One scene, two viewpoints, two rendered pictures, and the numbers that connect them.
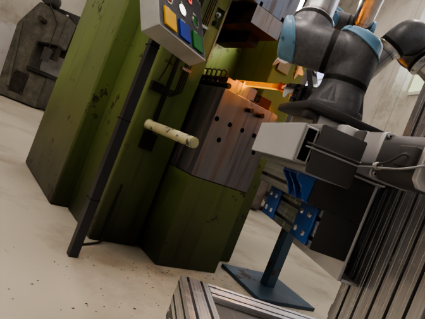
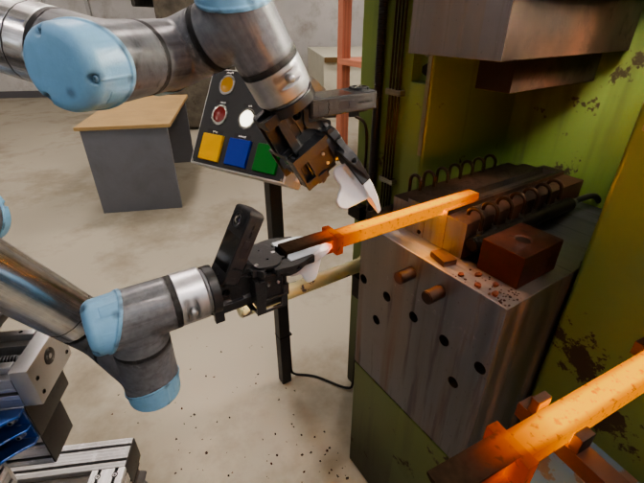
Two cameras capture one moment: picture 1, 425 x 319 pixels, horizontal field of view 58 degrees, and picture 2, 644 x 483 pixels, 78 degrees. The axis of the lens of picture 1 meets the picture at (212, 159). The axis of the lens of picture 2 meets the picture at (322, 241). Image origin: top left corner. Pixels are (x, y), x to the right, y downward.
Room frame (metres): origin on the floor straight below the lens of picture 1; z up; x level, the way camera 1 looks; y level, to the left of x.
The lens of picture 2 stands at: (1.78, -0.76, 1.33)
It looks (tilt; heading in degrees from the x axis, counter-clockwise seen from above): 30 degrees down; 93
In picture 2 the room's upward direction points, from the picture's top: straight up
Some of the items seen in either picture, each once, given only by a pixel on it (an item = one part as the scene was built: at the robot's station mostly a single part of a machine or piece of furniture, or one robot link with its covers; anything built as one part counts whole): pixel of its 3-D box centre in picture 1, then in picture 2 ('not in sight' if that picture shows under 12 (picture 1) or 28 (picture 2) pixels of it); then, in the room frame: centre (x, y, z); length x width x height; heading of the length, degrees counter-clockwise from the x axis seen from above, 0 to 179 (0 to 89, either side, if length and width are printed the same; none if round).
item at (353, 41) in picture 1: (351, 57); not in sight; (1.02, -0.24, 0.98); 0.13 x 0.12 x 0.14; 78
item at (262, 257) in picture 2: (306, 95); (244, 282); (1.64, -0.27, 0.98); 0.12 x 0.08 x 0.09; 36
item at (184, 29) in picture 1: (183, 31); (238, 152); (1.50, 0.29, 1.01); 0.07 x 0.05 x 0.07; 151
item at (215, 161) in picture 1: (207, 133); (488, 299); (2.17, 0.08, 0.69); 0.56 x 0.38 x 0.45; 36
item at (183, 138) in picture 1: (169, 132); (306, 285); (1.68, 0.22, 0.62); 0.44 x 0.05 x 0.05; 36
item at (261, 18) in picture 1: (242, 25); (528, 24); (2.13, 0.12, 1.32); 0.42 x 0.20 x 0.10; 36
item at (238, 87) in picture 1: (218, 85); (489, 198); (2.13, 0.12, 0.96); 0.42 x 0.20 x 0.09; 36
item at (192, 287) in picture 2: not in sight; (192, 296); (1.57, -0.32, 0.99); 0.08 x 0.05 x 0.08; 126
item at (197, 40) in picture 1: (196, 42); (267, 159); (1.59, 0.24, 1.01); 0.07 x 0.05 x 0.07; 151
